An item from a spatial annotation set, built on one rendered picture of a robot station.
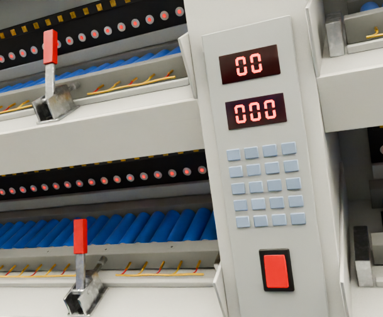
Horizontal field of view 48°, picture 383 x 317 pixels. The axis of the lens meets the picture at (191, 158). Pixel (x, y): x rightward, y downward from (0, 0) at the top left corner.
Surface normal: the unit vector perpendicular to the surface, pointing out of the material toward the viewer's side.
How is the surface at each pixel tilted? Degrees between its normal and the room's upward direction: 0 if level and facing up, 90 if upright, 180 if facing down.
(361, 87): 111
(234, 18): 90
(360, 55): 21
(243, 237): 90
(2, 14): 90
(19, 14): 90
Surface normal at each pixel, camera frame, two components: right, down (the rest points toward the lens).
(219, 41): -0.37, 0.10
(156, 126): -0.29, 0.45
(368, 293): -0.26, -0.89
